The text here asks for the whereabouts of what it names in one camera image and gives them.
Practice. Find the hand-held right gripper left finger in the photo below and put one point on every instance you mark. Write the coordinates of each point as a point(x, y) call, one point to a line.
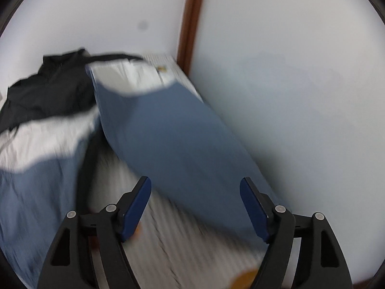
point(137, 207)

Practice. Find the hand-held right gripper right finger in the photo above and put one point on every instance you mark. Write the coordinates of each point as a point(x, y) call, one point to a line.
point(255, 210)

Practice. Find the black white blue jacket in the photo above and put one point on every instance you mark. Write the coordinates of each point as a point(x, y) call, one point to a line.
point(168, 132)

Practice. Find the fruit print tablecloth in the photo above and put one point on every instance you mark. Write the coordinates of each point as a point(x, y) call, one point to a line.
point(168, 246)

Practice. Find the brown wooden door frame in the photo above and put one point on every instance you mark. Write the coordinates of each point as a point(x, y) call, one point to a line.
point(189, 21)

